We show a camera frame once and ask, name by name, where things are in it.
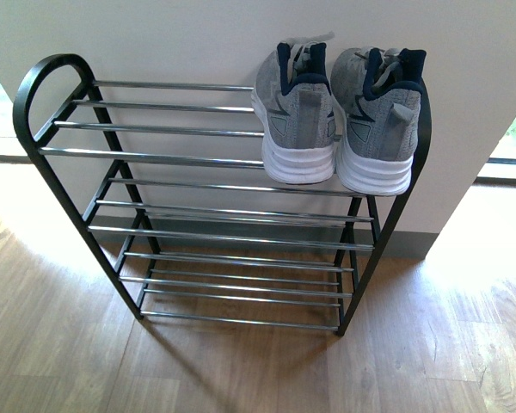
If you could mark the grey knit sneaker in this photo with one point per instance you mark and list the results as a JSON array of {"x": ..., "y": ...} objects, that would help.
[
  {"x": 292, "y": 99},
  {"x": 379, "y": 95}
]

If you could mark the black metal shoe rack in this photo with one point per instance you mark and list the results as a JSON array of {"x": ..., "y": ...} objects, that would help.
[{"x": 164, "y": 183}]

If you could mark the dark window frame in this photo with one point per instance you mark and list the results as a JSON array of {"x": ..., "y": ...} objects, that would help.
[{"x": 498, "y": 170}]

